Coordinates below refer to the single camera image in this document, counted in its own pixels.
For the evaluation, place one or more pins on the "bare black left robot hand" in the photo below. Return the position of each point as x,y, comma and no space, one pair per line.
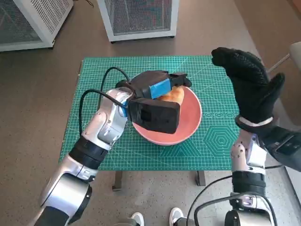
150,82

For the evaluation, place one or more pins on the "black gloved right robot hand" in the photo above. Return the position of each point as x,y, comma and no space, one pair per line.
254,89

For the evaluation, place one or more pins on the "orange toasted toy bread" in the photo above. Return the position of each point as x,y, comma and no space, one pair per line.
175,95

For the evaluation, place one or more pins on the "pink bowl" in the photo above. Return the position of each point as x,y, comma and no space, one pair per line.
188,117

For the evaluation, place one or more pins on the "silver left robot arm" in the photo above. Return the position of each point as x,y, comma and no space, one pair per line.
103,124

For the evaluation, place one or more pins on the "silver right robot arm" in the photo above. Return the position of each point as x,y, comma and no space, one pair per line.
247,183

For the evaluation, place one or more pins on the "green cutting mat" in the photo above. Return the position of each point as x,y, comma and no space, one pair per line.
98,70

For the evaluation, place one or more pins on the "grey chair with metal leg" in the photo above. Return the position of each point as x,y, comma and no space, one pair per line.
296,54

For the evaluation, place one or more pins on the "white mesh front cabinet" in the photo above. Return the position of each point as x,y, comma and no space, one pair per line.
141,16

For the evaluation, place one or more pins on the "white flat panel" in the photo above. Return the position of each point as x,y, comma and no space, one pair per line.
295,181

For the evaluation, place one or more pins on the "white cabinet with slotted side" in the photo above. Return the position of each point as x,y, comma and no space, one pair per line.
47,18

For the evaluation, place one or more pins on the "white right robot foot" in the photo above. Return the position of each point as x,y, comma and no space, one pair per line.
176,215

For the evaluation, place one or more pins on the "white robot foot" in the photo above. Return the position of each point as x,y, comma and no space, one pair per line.
176,215
137,219

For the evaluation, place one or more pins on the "white left robot foot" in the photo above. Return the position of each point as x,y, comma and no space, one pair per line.
137,219

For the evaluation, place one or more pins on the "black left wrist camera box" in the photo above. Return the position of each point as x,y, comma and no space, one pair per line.
152,115

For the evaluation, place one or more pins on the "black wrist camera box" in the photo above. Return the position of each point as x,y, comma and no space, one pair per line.
284,146
152,115

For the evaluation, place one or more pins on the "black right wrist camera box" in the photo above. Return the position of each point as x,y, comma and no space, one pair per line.
284,146

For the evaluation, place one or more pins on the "grey table leg bracket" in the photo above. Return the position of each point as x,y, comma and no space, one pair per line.
117,180
201,177

